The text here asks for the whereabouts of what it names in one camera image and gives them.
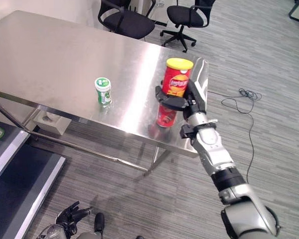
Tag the steel table frame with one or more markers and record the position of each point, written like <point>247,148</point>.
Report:
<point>89,149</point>

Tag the green gum bottle white lid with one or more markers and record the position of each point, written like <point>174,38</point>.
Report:
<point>103,93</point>

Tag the white square box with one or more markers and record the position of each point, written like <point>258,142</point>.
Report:
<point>52,123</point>

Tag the dark robot foot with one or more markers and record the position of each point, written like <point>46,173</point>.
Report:
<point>99,221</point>

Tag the dark shelf with silver edge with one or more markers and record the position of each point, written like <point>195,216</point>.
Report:
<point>12,169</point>

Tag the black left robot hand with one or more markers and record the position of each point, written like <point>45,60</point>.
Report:
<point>69,216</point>

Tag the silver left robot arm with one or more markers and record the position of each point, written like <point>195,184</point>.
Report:
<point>51,231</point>

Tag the black office chair star base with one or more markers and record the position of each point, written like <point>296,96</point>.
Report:
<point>184,17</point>

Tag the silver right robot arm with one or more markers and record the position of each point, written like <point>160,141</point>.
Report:
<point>214,149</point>

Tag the black office chair with armrests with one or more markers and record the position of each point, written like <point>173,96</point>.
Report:
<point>129,22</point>

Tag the red chips can yellow lid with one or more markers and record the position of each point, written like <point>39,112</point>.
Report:
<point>175,82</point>

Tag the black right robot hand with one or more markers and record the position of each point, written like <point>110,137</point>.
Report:
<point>198,97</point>

